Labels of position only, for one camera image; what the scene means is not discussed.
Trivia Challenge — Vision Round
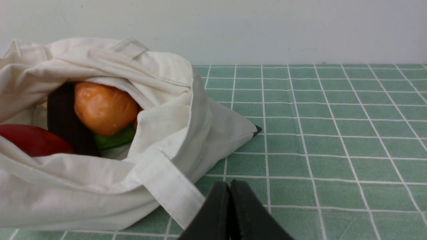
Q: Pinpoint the orange potato-like vegetable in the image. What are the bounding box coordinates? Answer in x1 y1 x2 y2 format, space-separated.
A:
74 82 139 136

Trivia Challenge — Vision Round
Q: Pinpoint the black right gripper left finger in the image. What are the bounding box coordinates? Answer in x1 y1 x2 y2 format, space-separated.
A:
178 181 230 240

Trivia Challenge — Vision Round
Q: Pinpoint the white cloth bag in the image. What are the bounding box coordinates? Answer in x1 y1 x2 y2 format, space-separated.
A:
1 38 262 231

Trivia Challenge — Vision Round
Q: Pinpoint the red bell pepper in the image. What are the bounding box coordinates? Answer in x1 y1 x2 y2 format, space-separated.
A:
0 124 75 157

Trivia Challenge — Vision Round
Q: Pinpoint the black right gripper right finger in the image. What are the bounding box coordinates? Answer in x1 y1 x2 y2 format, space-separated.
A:
230 180 293 240

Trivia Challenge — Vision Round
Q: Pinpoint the green vegetable in bag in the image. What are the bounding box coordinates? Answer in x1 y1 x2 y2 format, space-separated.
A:
92 124 136 151

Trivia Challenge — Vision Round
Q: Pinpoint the dark purple eggplant in bag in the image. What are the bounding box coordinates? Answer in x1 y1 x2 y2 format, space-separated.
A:
47 82 101 157

